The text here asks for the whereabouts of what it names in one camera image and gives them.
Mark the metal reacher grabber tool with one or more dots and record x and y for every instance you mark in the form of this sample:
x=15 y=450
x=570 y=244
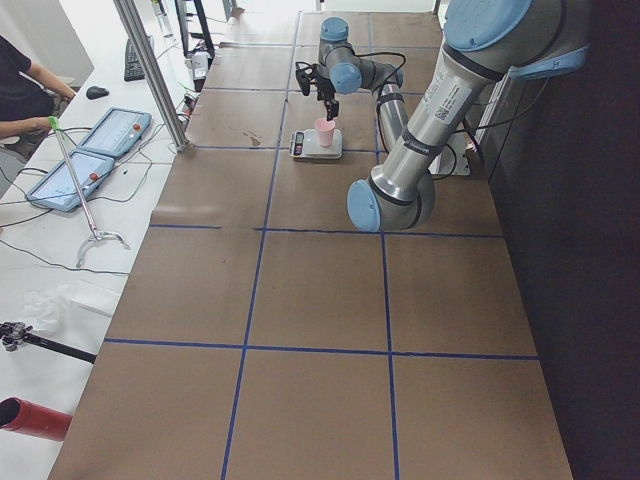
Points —
x=96 y=235

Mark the black computer mouse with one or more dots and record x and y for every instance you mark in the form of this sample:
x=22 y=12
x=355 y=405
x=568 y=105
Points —
x=96 y=92

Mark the pink paper cup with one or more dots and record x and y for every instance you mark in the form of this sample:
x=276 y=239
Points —
x=324 y=130

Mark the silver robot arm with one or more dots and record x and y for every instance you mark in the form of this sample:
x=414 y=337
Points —
x=483 y=41

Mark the blue teach pendant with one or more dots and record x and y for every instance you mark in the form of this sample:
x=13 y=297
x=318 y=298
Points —
x=56 y=189
x=116 y=132

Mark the black keyboard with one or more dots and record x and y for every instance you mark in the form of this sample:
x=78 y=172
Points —
x=133 y=69

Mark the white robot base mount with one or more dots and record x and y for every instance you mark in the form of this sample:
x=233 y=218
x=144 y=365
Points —
x=457 y=155

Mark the person in black shirt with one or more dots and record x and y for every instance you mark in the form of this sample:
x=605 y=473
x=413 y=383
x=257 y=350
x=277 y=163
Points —
x=30 y=94

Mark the aluminium frame post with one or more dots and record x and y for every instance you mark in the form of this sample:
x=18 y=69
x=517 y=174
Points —
x=134 y=28

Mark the red cylinder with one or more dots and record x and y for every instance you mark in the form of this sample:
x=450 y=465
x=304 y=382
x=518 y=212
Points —
x=27 y=418

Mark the digital kitchen scale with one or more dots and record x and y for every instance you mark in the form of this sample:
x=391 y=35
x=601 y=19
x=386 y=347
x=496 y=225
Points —
x=305 y=146

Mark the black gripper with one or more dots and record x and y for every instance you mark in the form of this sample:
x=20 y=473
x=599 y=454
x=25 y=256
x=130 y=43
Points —
x=325 y=91

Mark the blue teach pendant near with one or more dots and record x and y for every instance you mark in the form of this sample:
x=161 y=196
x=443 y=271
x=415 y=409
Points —
x=56 y=189

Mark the white plastic bag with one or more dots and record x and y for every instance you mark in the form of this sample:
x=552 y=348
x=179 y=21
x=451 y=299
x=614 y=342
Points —
x=76 y=306

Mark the black tripod rod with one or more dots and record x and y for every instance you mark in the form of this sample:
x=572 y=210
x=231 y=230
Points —
x=15 y=334

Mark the blue teach pendant far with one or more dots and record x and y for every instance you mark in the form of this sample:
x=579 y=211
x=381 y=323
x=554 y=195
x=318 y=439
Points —
x=116 y=132

